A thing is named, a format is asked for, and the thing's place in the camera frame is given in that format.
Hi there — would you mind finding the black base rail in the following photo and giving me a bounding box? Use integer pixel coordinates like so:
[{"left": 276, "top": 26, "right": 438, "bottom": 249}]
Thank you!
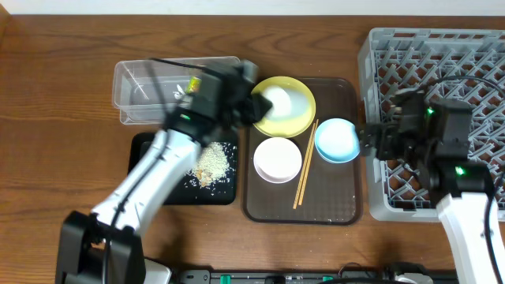
[{"left": 170, "top": 269, "right": 458, "bottom": 284}]

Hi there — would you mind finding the brown serving tray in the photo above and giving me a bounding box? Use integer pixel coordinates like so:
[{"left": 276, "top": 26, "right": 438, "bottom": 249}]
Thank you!
[{"left": 242, "top": 77, "right": 362, "bottom": 226}]

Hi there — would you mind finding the rice food scraps pile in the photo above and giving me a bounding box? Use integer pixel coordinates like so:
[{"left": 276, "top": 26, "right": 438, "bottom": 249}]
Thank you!
[{"left": 183, "top": 142, "right": 237, "bottom": 196}]

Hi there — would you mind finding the light blue bowl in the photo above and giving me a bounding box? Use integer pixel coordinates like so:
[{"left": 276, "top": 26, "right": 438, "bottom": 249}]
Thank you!
[{"left": 314, "top": 118, "right": 360, "bottom": 163}]

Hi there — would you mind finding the wooden chopstick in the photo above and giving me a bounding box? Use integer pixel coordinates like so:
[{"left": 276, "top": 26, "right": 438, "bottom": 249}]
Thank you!
[
  {"left": 297, "top": 119, "right": 319, "bottom": 207},
  {"left": 293, "top": 122, "right": 316, "bottom": 210}
]

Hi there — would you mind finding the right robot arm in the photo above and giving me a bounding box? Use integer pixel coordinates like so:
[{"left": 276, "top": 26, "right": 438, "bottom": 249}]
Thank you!
[{"left": 356, "top": 91, "right": 504, "bottom": 283}]

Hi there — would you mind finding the black tray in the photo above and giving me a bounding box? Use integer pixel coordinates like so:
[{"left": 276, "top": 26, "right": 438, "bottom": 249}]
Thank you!
[{"left": 126, "top": 132, "right": 239, "bottom": 206}]

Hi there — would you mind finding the grey dishwasher rack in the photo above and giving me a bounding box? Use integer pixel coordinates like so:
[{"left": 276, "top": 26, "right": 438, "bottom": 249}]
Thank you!
[{"left": 358, "top": 28, "right": 504, "bottom": 222}]

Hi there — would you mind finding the white tissue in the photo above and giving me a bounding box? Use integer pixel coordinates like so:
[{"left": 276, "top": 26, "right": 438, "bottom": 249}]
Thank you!
[{"left": 173, "top": 84, "right": 187, "bottom": 101}]

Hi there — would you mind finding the white cup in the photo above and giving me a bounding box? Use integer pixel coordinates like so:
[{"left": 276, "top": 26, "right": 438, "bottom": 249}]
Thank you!
[{"left": 262, "top": 86, "right": 309, "bottom": 121}]

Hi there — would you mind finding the yellow plate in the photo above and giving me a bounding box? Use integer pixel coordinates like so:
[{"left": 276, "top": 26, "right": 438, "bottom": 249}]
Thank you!
[{"left": 252, "top": 76, "right": 316, "bottom": 138}]

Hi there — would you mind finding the white bowl with food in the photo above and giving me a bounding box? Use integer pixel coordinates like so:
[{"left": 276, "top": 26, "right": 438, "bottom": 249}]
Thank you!
[{"left": 252, "top": 137, "right": 302, "bottom": 184}]

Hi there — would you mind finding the green snack wrapper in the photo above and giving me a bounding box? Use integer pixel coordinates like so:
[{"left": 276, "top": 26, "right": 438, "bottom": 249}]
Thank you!
[{"left": 185, "top": 77, "right": 201, "bottom": 93}]

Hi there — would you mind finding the clear plastic bin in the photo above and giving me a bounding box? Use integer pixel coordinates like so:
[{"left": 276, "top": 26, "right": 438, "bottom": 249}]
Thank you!
[{"left": 111, "top": 55, "right": 242, "bottom": 126}]

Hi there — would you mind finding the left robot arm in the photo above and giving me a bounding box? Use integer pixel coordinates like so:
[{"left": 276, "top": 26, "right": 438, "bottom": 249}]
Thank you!
[{"left": 55, "top": 60, "right": 272, "bottom": 283}]

